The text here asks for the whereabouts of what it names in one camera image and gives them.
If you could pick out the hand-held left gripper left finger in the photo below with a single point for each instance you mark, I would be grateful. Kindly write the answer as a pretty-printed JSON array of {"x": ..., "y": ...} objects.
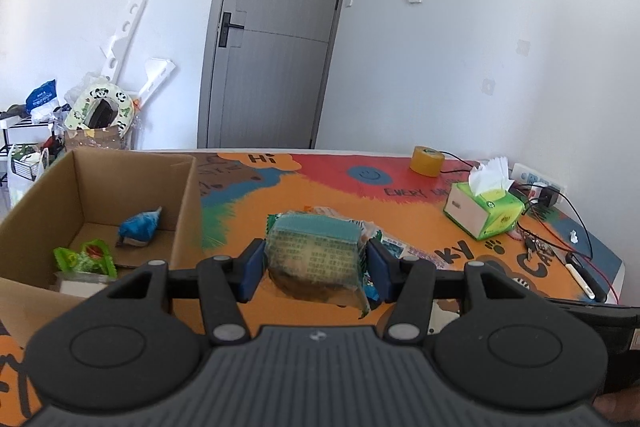
[{"x": 253, "y": 272}]

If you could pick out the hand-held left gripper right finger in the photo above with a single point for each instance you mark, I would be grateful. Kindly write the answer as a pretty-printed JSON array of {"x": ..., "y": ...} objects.
[{"x": 378, "y": 274}]

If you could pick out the small blue white packet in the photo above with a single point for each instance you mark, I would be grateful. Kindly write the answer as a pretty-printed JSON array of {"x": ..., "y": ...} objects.
[{"x": 394, "y": 249}]

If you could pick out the large white snack packet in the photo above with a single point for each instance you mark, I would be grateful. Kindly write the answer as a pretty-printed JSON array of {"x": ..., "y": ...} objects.
[{"x": 407, "y": 252}]

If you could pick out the teal green snack packet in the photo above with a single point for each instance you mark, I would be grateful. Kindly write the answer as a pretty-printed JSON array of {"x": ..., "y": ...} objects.
[{"x": 315, "y": 257}]

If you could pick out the blue snack packet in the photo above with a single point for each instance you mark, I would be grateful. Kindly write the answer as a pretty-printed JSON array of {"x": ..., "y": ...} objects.
[{"x": 140, "y": 229}]

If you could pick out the bright green snack packet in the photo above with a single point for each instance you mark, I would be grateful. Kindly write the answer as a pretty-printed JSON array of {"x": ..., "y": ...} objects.
[{"x": 85, "y": 261}]

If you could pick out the black white snack packet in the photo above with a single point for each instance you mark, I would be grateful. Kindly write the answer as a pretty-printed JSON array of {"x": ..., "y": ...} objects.
[{"x": 80, "y": 284}]

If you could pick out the brown cardboard box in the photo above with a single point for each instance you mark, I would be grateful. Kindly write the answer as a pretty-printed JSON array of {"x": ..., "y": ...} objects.
[{"x": 55, "y": 197}]

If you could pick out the person's right hand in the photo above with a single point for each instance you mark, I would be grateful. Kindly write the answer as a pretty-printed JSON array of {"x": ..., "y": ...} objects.
[{"x": 620, "y": 409}]

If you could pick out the black sheath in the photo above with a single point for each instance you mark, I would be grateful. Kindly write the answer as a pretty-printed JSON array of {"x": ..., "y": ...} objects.
[{"x": 596, "y": 283}]

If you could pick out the small white clip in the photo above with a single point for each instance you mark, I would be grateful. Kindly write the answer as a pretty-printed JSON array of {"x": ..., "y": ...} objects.
[{"x": 574, "y": 236}]

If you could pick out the bunch of keys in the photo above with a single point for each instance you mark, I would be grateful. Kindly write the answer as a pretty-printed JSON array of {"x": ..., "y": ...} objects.
[{"x": 532, "y": 246}]

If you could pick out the green tissue box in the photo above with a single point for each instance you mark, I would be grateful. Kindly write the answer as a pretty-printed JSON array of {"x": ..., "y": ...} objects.
[{"x": 482, "y": 212}]

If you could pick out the yellow tape roll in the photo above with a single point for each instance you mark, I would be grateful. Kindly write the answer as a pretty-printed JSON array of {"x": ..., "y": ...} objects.
[{"x": 426, "y": 161}]

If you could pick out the black charger adapter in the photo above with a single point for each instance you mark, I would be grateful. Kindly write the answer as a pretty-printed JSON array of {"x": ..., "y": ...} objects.
[{"x": 547, "y": 196}]

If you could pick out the white power strip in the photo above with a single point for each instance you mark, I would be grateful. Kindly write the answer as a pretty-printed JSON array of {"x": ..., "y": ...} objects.
[{"x": 537, "y": 177}]

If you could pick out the small cardboard box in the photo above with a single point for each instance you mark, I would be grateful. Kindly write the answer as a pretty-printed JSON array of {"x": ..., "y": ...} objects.
[{"x": 95, "y": 141}]

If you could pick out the short white foam board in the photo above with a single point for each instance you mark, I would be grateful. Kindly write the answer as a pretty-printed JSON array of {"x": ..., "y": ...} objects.
[{"x": 156, "y": 74}]

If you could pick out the grey door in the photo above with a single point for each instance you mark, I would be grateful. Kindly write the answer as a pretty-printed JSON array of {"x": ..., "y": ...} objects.
[{"x": 275, "y": 37}]

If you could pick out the blue plastic bag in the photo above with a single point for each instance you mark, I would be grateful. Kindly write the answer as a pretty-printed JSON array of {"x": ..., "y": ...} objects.
[{"x": 42, "y": 99}]

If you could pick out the black white rack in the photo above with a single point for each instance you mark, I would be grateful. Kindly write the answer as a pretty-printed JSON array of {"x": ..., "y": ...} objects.
[{"x": 12, "y": 132}]

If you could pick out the white wall plate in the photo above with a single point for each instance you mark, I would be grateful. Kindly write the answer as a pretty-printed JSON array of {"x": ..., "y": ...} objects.
[
  {"x": 523, "y": 47},
  {"x": 488, "y": 86}
]

